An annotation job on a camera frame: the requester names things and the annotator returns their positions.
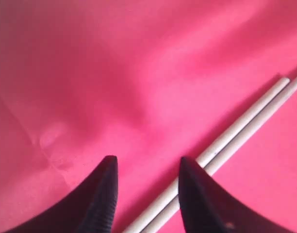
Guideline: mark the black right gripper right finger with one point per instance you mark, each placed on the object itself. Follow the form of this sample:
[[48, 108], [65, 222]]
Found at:
[[206, 207]]

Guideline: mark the red scalloped table cloth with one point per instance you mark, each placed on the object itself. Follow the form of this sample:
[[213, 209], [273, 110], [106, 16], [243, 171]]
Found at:
[[146, 80]]

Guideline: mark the wooden chopstick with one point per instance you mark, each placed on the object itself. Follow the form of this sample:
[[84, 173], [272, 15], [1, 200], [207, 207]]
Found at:
[[220, 159], [147, 216]]

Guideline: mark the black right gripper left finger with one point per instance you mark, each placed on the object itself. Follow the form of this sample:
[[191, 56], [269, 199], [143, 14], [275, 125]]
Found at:
[[89, 208]]

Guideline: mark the wooden chopstick left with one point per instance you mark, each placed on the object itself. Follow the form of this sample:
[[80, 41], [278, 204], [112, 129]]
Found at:
[[147, 216]]

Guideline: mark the wooden chopstick right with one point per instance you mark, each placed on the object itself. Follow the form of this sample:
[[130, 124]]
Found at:
[[220, 159]]

